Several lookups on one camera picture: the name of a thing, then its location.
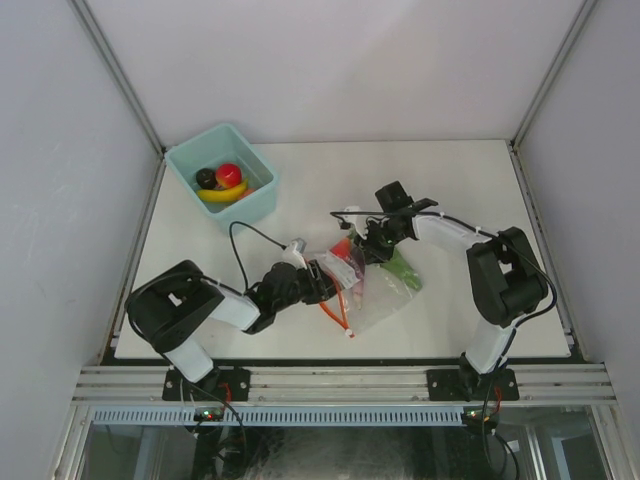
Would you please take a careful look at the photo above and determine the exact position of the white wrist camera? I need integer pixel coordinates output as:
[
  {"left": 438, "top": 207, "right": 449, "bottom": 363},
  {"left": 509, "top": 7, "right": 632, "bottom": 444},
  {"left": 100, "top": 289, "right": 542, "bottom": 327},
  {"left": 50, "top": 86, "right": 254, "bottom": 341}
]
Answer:
[
  {"left": 338, "top": 206, "right": 368, "bottom": 239},
  {"left": 282, "top": 238, "right": 307, "bottom": 269}
]

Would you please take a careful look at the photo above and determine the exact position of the right black camera cable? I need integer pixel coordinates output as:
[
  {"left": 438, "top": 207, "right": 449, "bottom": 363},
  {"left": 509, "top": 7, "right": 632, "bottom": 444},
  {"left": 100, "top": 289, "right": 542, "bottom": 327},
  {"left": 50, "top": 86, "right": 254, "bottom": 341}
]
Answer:
[{"left": 329, "top": 209, "right": 557, "bottom": 321}]

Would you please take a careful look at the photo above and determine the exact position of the dark purple fake eggplant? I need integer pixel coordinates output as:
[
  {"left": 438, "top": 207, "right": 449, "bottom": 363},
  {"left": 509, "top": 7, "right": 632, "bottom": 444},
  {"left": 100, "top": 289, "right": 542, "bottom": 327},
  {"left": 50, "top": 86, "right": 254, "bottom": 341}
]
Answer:
[{"left": 195, "top": 168, "right": 218, "bottom": 190}]

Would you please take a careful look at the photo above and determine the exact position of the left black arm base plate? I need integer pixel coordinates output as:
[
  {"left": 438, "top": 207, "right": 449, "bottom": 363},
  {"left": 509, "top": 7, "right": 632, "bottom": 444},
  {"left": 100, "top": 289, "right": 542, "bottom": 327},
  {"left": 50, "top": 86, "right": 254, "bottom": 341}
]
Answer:
[{"left": 162, "top": 368, "right": 251, "bottom": 403}]

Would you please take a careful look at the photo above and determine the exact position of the yellow fake banana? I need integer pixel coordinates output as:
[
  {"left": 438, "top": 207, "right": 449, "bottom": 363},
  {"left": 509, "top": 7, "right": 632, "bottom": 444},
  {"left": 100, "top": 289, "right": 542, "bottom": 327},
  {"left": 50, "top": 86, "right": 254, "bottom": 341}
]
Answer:
[{"left": 196, "top": 180, "right": 248, "bottom": 203}]

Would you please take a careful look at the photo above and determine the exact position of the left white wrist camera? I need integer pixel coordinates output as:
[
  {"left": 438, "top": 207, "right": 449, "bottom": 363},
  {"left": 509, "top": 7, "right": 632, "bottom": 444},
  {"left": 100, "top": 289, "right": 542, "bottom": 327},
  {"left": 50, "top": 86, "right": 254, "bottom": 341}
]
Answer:
[{"left": 282, "top": 238, "right": 307, "bottom": 269}]

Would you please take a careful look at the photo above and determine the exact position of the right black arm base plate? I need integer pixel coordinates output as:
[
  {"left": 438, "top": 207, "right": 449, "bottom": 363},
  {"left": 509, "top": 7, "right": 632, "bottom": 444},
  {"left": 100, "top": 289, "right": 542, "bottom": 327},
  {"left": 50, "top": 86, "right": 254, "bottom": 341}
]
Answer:
[{"left": 426, "top": 368, "right": 520, "bottom": 402}]

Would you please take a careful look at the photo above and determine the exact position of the green fake leaf vegetable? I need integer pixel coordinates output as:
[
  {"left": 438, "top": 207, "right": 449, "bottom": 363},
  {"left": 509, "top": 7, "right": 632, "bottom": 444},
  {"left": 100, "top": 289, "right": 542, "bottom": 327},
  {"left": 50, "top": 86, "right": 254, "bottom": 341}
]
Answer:
[{"left": 381, "top": 248, "right": 422, "bottom": 291}]

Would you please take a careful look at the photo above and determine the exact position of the right aluminium frame post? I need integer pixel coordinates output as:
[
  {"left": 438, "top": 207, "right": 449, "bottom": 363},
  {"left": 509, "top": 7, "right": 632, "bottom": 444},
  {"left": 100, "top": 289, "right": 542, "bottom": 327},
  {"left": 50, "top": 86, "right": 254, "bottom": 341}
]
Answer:
[{"left": 510, "top": 0, "right": 600, "bottom": 150}]

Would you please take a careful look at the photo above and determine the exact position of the red yellow fake pear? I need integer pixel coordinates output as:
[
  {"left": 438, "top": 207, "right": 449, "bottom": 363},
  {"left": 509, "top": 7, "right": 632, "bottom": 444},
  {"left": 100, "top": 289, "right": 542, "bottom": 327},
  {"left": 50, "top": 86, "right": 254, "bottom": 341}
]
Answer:
[{"left": 330, "top": 237, "right": 352, "bottom": 263}]

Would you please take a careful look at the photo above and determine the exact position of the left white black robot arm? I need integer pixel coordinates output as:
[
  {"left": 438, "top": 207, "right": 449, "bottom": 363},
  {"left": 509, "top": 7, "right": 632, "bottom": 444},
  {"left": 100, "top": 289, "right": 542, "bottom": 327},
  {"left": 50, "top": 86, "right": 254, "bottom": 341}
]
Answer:
[{"left": 125, "top": 260, "right": 341, "bottom": 400}]

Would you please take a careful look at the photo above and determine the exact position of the aluminium frame post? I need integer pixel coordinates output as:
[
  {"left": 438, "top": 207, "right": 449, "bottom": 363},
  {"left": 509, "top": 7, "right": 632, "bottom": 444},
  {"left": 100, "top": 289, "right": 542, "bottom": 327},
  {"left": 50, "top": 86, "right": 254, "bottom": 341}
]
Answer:
[
  {"left": 68, "top": 0, "right": 166, "bottom": 158},
  {"left": 510, "top": 0, "right": 600, "bottom": 150}
]

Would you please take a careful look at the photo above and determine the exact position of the small orange fake carrot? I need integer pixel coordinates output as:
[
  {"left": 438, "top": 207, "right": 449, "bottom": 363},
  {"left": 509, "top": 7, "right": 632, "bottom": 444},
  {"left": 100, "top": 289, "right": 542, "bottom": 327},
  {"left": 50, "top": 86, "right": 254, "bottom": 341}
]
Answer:
[{"left": 238, "top": 188, "right": 256, "bottom": 200}]

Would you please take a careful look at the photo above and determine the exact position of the long purple fake eggplant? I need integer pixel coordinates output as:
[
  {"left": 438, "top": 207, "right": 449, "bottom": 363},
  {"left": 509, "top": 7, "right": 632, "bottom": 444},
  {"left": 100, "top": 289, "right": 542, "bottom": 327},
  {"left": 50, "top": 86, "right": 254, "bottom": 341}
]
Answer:
[{"left": 351, "top": 246, "right": 366, "bottom": 310}]

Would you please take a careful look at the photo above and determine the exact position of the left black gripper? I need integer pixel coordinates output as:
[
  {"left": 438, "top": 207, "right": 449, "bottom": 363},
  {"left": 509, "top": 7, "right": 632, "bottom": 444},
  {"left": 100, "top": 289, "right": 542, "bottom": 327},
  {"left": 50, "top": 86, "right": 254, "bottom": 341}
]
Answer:
[{"left": 273, "top": 259, "right": 344, "bottom": 313}]

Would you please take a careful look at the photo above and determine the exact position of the teal plastic bin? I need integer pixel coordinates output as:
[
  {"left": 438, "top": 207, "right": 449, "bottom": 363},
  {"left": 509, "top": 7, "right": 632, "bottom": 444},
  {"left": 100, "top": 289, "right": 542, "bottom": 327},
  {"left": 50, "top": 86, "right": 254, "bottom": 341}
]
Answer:
[{"left": 165, "top": 123, "right": 279, "bottom": 233}]

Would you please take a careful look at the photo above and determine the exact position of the red fake apple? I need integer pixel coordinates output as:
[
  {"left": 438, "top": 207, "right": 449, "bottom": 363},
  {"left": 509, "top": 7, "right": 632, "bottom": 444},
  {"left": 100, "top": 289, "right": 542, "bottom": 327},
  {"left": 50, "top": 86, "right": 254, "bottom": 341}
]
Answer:
[{"left": 215, "top": 163, "right": 243, "bottom": 189}]

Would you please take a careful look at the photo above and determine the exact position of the blue slotted cable duct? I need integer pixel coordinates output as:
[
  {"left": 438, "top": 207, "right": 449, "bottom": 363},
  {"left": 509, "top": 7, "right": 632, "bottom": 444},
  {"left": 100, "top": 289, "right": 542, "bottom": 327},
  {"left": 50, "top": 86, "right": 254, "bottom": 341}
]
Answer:
[{"left": 93, "top": 405, "right": 464, "bottom": 427}]

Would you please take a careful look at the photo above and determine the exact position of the left aluminium frame post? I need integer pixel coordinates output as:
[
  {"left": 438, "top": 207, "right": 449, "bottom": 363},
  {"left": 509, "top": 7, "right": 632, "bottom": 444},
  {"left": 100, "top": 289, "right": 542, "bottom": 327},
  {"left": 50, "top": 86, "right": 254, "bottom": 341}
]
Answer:
[{"left": 68, "top": 0, "right": 166, "bottom": 158}]

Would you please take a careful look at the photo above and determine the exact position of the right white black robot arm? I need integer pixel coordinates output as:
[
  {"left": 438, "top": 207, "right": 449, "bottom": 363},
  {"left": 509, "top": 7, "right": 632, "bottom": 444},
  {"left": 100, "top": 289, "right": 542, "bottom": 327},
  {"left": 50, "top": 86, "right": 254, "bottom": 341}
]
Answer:
[{"left": 356, "top": 181, "right": 557, "bottom": 401}]

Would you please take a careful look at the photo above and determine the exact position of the aluminium mounting rail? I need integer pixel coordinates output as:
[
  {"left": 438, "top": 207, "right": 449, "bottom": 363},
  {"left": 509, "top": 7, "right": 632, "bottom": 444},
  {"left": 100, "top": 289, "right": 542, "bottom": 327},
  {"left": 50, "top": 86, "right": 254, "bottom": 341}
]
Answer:
[{"left": 72, "top": 364, "right": 616, "bottom": 406}]

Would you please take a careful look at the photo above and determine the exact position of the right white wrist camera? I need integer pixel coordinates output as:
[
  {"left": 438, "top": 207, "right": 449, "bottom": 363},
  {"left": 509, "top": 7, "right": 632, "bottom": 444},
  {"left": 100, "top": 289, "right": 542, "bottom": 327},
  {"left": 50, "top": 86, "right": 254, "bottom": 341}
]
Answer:
[{"left": 338, "top": 206, "right": 368, "bottom": 239}]

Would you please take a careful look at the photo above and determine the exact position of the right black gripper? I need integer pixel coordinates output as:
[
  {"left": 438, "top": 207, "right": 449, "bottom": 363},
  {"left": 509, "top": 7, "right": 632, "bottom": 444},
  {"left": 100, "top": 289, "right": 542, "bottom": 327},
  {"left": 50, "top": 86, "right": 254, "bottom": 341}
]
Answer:
[{"left": 353, "top": 219, "right": 406, "bottom": 265}]

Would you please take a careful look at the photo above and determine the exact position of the clear zip top bag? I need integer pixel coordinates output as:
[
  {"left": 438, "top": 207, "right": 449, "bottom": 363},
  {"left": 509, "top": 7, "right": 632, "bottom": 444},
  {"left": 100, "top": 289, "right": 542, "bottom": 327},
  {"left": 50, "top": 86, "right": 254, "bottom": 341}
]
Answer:
[{"left": 305, "top": 232, "right": 422, "bottom": 338}]

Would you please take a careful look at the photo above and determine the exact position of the left black camera cable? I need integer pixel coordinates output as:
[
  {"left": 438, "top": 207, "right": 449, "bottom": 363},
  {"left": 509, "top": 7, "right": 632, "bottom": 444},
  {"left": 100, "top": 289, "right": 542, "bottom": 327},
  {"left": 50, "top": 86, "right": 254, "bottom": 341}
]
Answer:
[{"left": 228, "top": 221, "right": 289, "bottom": 296}]

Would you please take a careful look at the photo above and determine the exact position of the black camera cable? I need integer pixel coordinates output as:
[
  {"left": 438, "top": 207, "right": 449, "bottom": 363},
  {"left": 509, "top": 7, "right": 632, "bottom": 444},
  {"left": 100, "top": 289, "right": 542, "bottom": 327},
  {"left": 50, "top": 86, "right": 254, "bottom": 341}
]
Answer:
[
  {"left": 329, "top": 209, "right": 557, "bottom": 321},
  {"left": 228, "top": 221, "right": 289, "bottom": 296}
]

